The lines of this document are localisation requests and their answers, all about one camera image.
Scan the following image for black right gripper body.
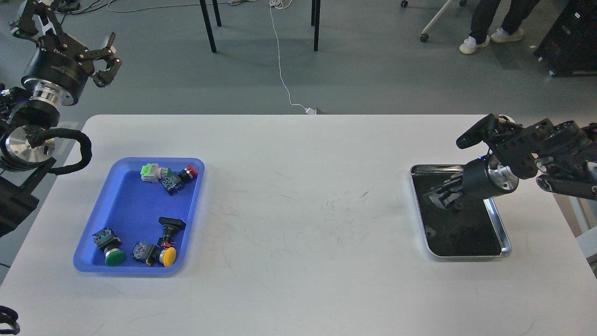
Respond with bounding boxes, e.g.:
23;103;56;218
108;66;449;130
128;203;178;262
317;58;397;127
462;154;520;199

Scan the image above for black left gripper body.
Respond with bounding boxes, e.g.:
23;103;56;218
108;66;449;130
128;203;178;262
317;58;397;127
21;49;95;107

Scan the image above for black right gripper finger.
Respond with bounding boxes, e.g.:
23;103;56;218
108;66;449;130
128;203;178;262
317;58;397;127
423;172;465;199
428;197;462;213

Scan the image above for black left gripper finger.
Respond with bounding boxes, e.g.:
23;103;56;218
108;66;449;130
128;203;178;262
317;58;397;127
76;32;123;89
9;0;66;51

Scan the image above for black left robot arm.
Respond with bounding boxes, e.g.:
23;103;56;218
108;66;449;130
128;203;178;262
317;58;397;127
0;0;122;236

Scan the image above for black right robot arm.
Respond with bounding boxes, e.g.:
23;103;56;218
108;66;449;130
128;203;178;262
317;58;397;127
425;113;597;213

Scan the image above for silver metal tray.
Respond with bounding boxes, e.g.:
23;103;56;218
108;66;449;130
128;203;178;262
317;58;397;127
410;164;512;261

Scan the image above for black table leg left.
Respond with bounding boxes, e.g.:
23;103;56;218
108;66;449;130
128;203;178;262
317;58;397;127
200;0;222;53

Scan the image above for black table leg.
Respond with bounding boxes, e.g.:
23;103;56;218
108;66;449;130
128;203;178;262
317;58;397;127
200;0;222;53
311;0;321;52

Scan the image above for white chair base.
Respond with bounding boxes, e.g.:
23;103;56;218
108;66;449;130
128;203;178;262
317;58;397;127
400;0;468;43

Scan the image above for blue plastic tray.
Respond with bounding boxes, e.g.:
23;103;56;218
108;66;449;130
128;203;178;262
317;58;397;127
73;157;205;276

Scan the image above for person legs right background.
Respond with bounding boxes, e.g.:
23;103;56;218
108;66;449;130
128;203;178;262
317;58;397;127
459;0;541;55

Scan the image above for black equipment case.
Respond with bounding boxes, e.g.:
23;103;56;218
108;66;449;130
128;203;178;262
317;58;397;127
533;0;597;77

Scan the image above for black table leg right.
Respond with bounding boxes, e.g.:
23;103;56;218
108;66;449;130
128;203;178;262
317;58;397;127
311;0;321;52

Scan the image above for black floor cable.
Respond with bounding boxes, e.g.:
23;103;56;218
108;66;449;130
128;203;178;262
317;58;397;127
47;0;206;14

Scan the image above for green white push button switch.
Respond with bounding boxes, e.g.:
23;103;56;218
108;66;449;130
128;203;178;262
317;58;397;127
140;163;172;183

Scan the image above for red push button switch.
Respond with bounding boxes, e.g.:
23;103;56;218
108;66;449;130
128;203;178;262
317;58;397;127
159;164;198;196

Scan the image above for green round push button switch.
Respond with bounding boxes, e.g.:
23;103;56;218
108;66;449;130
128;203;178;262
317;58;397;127
92;227;126;266

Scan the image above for black square push button switch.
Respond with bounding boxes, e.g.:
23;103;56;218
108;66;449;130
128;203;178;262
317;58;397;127
157;217;186;247

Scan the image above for yellow round push button switch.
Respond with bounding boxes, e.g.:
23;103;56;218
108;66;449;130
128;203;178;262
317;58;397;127
132;242;177;267

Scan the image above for white cable on floor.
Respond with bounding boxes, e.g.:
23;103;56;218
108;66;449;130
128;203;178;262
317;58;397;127
269;0;318;115

